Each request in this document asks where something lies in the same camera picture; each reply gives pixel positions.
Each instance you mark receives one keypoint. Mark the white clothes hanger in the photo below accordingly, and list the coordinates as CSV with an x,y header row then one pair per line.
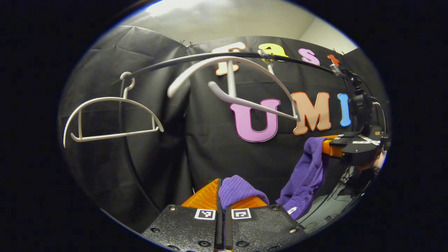
x,y
245,102
105,99

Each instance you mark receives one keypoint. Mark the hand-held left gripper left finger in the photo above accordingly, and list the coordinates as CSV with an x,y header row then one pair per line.
x,y
185,227

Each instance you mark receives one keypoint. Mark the black backdrop cloth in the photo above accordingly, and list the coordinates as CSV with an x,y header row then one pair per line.
x,y
210,157

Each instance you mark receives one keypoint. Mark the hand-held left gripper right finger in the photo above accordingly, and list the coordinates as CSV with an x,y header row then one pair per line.
x,y
262,227

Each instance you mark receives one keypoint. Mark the black metal clothes rack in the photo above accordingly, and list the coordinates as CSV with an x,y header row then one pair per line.
x,y
182,59

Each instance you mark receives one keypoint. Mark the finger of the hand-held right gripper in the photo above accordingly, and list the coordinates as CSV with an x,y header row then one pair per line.
x,y
332,148
350,137

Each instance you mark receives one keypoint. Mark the purple ribbed jacket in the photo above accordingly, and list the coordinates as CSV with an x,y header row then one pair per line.
x,y
304,182

